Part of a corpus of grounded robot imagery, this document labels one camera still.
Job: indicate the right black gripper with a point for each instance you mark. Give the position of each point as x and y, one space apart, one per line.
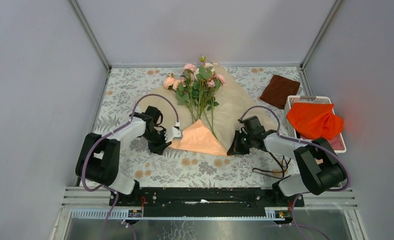
235 148

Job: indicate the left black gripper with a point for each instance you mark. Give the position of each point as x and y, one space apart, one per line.
159 149

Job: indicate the peach wrapping paper sheet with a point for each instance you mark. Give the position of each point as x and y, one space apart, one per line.
233 101

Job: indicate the large pink fake rose stem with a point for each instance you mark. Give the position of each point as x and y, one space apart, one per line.
191 86

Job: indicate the pink fake rose spray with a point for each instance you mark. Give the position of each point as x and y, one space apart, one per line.
213 83

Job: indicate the pale pink fake flower stem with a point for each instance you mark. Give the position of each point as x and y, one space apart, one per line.
183 92

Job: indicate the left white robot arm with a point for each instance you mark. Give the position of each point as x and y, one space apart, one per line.
99 157

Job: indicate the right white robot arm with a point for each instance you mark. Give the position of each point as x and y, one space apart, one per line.
319 167

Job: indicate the floral patterned table mat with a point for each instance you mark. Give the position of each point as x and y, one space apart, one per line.
178 168

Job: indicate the brown towel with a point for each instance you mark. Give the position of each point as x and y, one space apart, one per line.
278 90

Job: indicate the orange cloth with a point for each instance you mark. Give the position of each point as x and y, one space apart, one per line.
315 120

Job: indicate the pink cloth in basket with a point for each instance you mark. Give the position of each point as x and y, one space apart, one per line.
337 143

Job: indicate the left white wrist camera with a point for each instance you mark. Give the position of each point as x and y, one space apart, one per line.
173 133

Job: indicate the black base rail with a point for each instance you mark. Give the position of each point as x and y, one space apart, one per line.
204 202

